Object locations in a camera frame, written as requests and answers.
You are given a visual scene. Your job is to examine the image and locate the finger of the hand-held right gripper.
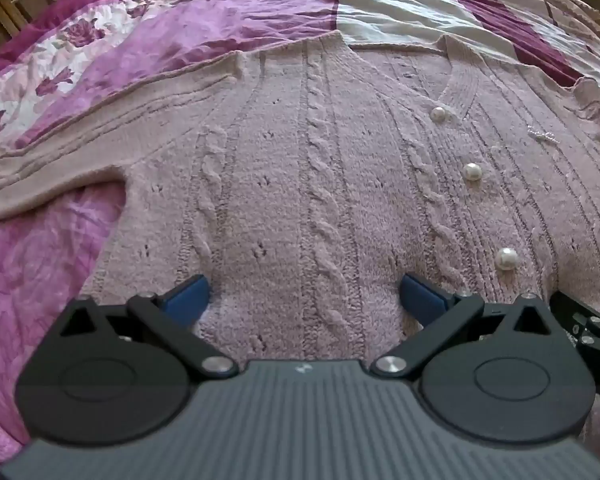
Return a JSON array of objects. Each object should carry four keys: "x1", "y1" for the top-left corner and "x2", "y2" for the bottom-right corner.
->
[{"x1": 549, "y1": 290, "x2": 600, "y2": 332}]

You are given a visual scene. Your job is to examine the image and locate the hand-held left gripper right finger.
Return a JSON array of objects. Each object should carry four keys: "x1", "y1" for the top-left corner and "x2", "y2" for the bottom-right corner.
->
[{"x1": 370, "y1": 272, "x2": 561, "y2": 379}]

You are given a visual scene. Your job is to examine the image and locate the magenta pillow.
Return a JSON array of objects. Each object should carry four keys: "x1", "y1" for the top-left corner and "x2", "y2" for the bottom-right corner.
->
[{"x1": 0, "y1": 0, "x2": 181, "y2": 92}]

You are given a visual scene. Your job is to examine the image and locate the pink cable-knit cardigan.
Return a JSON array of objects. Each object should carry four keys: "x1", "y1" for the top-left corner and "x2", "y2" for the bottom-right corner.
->
[{"x1": 0, "y1": 0, "x2": 600, "y2": 461}]

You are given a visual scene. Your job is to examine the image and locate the striped purple white bedspread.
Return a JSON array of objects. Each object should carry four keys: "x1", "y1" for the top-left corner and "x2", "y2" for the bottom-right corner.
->
[{"x1": 0, "y1": 0, "x2": 600, "y2": 463}]

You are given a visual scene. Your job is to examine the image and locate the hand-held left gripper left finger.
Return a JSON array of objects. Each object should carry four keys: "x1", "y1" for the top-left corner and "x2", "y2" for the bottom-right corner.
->
[{"x1": 54, "y1": 274, "x2": 240, "y2": 379}]

